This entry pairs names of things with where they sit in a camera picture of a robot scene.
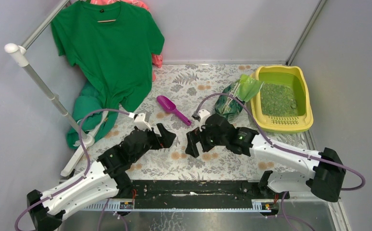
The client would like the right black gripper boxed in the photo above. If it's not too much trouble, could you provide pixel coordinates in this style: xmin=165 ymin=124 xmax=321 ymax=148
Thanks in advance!
xmin=185 ymin=124 xmax=227 ymax=157

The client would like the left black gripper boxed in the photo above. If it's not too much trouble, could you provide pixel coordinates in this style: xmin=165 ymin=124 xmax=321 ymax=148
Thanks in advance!
xmin=131 ymin=124 xmax=176 ymax=165

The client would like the magenta plastic scoop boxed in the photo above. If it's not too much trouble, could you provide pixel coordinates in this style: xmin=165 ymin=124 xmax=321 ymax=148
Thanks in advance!
xmin=156 ymin=95 xmax=192 ymax=126

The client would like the green cat litter bag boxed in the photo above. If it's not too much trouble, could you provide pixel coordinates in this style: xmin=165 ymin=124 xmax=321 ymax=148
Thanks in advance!
xmin=214 ymin=74 xmax=264 ymax=121

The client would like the yellow green litter box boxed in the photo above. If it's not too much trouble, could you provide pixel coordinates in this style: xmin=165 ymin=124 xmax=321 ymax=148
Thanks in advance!
xmin=250 ymin=65 xmax=314 ymax=133

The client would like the small brown stick object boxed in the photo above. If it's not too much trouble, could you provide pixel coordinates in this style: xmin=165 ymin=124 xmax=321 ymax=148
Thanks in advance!
xmin=221 ymin=83 xmax=240 ymax=113

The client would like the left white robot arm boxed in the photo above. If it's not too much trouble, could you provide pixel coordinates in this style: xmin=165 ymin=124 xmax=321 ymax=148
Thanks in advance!
xmin=27 ymin=123 xmax=176 ymax=231

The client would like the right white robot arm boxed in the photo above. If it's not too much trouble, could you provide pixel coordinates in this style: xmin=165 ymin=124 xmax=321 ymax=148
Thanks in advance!
xmin=186 ymin=115 xmax=346 ymax=202

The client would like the floral patterned mat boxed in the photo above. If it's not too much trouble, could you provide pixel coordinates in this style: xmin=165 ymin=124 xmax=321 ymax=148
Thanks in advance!
xmin=74 ymin=64 xmax=316 ymax=181

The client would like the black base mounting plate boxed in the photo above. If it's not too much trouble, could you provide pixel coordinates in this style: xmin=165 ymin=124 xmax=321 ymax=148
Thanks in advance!
xmin=101 ymin=179 xmax=291 ymax=210

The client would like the dark green folded cloth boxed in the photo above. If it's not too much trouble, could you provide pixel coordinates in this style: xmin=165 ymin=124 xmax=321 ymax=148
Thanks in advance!
xmin=66 ymin=81 xmax=118 ymax=149

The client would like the pink garment behind shirt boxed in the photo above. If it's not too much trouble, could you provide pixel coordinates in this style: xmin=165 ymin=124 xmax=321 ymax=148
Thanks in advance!
xmin=88 ymin=0 xmax=163 ymax=68

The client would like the white clothes rack pole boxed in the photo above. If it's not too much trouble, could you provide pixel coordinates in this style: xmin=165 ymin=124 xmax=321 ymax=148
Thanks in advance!
xmin=4 ymin=42 xmax=110 ymax=178

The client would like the green t-shirt on hanger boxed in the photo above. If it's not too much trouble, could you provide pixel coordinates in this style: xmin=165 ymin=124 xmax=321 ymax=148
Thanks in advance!
xmin=51 ymin=0 xmax=165 ymax=112

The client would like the wooden clothes hanger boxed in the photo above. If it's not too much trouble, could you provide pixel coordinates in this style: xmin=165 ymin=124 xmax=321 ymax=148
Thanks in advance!
xmin=97 ymin=19 xmax=116 ymax=23

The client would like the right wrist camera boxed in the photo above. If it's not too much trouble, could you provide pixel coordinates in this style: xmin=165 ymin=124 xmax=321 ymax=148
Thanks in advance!
xmin=192 ymin=109 xmax=211 ymax=127

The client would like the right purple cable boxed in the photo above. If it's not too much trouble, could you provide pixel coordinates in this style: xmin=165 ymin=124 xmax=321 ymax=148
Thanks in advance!
xmin=194 ymin=92 xmax=366 ymax=191

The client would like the purple cable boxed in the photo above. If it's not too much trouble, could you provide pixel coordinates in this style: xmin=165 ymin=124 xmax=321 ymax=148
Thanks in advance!
xmin=194 ymin=92 xmax=366 ymax=191
xmin=14 ymin=108 xmax=135 ymax=231

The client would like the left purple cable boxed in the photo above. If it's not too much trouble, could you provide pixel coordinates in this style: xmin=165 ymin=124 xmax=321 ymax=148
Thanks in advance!
xmin=14 ymin=108 xmax=135 ymax=231

